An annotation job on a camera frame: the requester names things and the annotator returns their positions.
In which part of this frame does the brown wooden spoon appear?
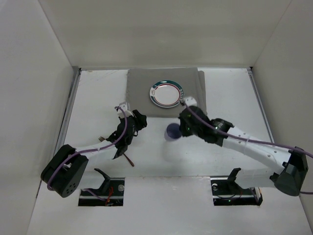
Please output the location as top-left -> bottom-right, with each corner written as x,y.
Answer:
123,153 -> 135,167

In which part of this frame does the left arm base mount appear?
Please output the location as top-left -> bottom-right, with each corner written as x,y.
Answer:
78,168 -> 125,207

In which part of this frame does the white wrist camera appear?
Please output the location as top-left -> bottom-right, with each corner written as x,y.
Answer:
180,96 -> 198,107
115,101 -> 133,119

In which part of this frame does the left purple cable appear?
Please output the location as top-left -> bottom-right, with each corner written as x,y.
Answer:
46,106 -> 129,204

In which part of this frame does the white plate with green rim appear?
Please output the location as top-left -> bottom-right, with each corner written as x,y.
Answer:
149,80 -> 184,108

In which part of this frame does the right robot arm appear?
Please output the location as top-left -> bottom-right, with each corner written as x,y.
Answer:
179,106 -> 312,196

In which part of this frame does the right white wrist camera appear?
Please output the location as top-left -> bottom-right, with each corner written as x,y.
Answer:
180,96 -> 198,107

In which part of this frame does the purple cable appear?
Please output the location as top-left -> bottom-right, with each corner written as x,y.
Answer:
180,100 -> 313,196
46,106 -> 129,204

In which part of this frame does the grey cloth placemat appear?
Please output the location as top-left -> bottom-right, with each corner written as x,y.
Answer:
126,68 -> 206,118

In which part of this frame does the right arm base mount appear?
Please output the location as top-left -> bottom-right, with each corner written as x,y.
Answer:
210,168 -> 263,206

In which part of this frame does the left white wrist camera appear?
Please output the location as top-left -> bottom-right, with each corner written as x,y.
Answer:
115,101 -> 133,119

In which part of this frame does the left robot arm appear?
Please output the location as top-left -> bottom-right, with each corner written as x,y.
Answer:
41,107 -> 147,198

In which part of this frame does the purple plastic cup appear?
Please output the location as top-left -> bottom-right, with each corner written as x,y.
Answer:
164,123 -> 182,141

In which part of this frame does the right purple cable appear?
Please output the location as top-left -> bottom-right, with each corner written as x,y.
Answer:
180,100 -> 313,196

